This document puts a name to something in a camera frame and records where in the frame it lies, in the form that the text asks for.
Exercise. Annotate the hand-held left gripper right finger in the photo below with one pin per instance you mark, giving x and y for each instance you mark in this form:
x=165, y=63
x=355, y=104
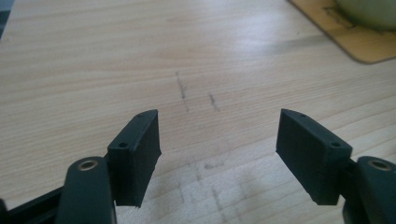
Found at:
x=314, y=161

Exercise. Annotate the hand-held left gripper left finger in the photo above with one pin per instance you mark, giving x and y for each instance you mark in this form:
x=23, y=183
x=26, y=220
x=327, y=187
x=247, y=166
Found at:
x=134, y=168

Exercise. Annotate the wooden coaster with cutout pattern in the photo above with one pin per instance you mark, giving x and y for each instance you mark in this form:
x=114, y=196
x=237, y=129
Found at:
x=361, y=43

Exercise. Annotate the green ceramic bowl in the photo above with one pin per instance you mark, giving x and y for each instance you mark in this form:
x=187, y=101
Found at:
x=370, y=12

